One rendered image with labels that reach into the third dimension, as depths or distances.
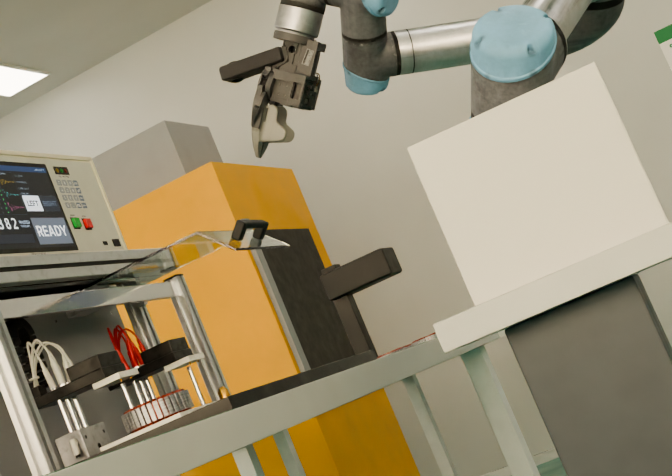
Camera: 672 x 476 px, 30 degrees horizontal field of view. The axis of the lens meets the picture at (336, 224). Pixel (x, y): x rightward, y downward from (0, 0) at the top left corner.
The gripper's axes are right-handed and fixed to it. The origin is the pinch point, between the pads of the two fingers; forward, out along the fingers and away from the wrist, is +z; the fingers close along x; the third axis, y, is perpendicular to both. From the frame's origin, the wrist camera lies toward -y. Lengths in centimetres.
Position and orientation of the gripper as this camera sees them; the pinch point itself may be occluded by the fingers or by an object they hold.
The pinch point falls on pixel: (256, 149)
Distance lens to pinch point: 211.4
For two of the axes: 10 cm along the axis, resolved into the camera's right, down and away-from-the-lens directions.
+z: -2.4, 9.7, 0.9
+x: 3.5, -0.1, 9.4
